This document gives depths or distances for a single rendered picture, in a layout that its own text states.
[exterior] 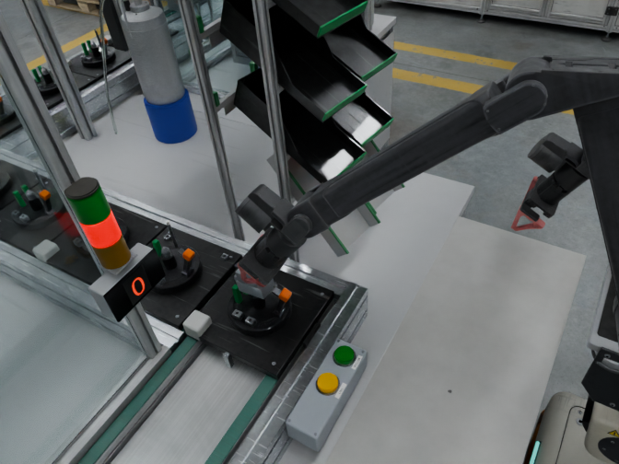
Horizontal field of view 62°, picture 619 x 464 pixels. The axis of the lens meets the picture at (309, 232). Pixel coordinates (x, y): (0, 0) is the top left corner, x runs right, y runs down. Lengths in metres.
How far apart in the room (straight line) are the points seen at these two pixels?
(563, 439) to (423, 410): 0.79
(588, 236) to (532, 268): 1.48
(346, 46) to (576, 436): 1.34
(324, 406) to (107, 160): 1.24
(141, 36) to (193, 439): 1.19
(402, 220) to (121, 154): 1.02
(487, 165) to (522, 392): 2.15
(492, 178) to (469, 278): 1.79
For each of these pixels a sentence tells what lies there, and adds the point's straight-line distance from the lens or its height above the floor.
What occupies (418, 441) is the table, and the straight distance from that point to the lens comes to 1.11.
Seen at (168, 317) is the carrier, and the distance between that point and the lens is 1.19.
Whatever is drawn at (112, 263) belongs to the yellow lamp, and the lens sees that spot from 0.90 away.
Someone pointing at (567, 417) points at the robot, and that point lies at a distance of 1.90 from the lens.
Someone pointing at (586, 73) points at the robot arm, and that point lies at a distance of 0.67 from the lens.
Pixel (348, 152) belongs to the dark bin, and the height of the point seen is 1.20.
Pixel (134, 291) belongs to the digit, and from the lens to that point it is 0.95.
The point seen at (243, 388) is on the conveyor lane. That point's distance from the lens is 1.11.
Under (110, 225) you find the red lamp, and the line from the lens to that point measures 0.85.
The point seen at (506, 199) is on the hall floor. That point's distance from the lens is 2.98.
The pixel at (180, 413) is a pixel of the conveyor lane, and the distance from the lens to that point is 1.12.
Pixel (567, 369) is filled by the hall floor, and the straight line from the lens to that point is 2.34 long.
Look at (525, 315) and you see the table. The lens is 1.32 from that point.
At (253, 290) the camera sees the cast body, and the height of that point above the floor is 1.07.
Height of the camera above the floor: 1.87
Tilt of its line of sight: 44 degrees down
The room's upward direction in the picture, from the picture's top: 6 degrees counter-clockwise
